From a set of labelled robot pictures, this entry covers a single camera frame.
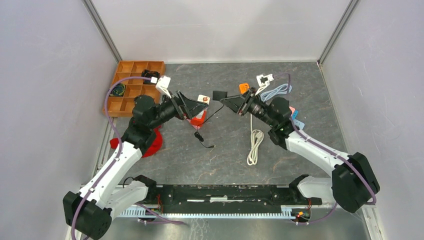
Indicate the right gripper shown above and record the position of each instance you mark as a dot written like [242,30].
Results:
[240,103]

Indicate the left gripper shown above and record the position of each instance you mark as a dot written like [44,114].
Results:
[186,107]

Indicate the black charger with cable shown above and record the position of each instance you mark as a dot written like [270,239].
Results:
[216,96]

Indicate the blue plug adapter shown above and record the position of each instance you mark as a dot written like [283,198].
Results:
[294,114]

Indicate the white tiger cube socket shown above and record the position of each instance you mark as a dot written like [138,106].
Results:
[203,98]

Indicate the red cube socket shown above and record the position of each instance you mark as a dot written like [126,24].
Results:
[198,120]

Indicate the pink cube socket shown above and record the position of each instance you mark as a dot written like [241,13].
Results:
[292,109]

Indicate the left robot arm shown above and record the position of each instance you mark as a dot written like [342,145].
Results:
[92,210]

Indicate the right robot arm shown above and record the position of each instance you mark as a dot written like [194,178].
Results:
[351,182]

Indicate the orange power strip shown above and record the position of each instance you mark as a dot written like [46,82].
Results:
[243,87]

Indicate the red cloth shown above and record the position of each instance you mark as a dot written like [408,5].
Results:
[153,149]

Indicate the black coiled item top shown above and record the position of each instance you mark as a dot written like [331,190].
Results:
[146,73]

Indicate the light blue power strip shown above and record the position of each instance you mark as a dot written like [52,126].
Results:
[300,125]

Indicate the wooden compartment tray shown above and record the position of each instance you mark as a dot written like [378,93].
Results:
[123,106]

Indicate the black green coiled item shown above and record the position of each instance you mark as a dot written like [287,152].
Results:
[118,90]

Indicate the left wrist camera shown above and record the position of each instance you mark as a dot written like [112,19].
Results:
[162,85]

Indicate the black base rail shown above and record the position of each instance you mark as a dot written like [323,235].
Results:
[225,199]

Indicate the white cable duct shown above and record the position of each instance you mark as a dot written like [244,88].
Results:
[139,212]

